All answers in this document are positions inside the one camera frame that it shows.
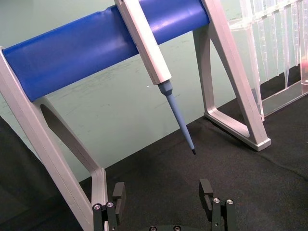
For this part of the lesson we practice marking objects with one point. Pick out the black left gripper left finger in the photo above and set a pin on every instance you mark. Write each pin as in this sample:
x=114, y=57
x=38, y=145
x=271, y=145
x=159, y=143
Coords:
x=119, y=192

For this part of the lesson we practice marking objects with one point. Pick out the black table cloth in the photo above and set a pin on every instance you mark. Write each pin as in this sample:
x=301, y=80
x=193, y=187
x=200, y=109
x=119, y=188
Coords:
x=168, y=183

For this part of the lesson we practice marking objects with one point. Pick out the clear acrylic tip rack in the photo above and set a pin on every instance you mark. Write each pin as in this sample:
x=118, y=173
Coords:
x=276, y=98

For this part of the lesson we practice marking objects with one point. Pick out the grey stand with blue bar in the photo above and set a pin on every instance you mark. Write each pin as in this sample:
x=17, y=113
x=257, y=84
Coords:
x=72, y=53

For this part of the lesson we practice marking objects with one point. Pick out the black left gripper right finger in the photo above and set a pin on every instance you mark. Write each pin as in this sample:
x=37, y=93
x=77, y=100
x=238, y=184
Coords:
x=205, y=190

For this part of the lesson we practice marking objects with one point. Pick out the clear pipette tip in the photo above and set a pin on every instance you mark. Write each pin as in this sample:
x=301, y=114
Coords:
x=288, y=53
x=263, y=48

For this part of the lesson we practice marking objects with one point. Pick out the white pipette with blue shaft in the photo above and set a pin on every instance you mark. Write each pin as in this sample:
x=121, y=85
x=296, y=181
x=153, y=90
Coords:
x=149, y=48

